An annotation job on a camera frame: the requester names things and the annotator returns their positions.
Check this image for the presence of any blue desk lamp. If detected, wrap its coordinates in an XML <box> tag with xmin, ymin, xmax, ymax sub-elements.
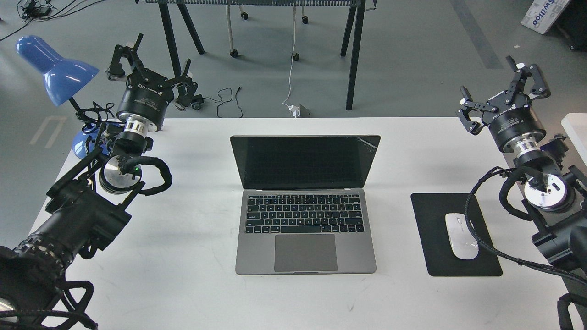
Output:
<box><xmin>16</xmin><ymin>35</ymin><xmax>121</xmax><ymax>159</ymax></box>

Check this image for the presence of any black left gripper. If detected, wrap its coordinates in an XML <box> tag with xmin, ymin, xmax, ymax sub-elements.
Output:
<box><xmin>106</xmin><ymin>33</ymin><xmax>199</xmax><ymax>132</ymax></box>

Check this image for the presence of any black metal table frame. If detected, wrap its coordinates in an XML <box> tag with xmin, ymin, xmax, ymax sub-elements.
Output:
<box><xmin>149</xmin><ymin>0</ymin><xmax>368</xmax><ymax>111</ymax></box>

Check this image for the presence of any black mouse pad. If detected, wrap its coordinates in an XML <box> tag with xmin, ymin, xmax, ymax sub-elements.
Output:
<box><xmin>410</xmin><ymin>193</ymin><xmax>503</xmax><ymax>276</ymax></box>

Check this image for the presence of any white computer mouse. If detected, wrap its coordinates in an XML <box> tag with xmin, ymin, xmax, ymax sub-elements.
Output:
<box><xmin>445</xmin><ymin>213</ymin><xmax>479</xmax><ymax>260</ymax></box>

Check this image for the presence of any grey open laptop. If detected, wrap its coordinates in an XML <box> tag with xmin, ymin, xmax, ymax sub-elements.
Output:
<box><xmin>230</xmin><ymin>134</ymin><xmax>380</xmax><ymax>275</ymax></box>

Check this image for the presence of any black cable bundle on floor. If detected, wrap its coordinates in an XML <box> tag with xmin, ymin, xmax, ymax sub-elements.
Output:
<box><xmin>0</xmin><ymin>0</ymin><xmax>106</xmax><ymax>42</ymax></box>

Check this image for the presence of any white side table edge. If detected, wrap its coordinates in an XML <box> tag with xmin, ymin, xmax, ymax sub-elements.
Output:
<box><xmin>560</xmin><ymin>113</ymin><xmax>587</xmax><ymax>164</ymax></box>

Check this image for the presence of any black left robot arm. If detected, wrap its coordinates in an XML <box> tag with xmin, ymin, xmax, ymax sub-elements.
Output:
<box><xmin>1</xmin><ymin>34</ymin><xmax>198</xmax><ymax>330</ymax></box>

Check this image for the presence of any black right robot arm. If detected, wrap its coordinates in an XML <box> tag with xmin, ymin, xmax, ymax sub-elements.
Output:
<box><xmin>456</xmin><ymin>56</ymin><xmax>587</xmax><ymax>286</ymax></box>

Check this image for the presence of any white hanging cable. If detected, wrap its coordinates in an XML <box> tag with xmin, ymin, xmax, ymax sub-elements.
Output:
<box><xmin>282</xmin><ymin>0</ymin><xmax>299</xmax><ymax>110</ymax></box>

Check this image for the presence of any white power adapter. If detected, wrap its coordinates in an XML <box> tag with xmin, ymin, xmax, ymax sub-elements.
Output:
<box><xmin>288</xmin><ymin>104</ymin><xmax>311</xmax><ymax>118</ymax></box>

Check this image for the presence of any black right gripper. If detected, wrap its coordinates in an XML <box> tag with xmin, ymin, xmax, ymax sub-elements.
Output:
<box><xmin>456</xmin><ymin>56</ymin><xmax>551</xmax><ymax>153</ymax></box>

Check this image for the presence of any cardboard box with blue print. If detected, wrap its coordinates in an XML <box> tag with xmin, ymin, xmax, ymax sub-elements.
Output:
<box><xmin>520</xmin><ymin>0</ymin><xmax>571</xmax><ymax>35</ymax></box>

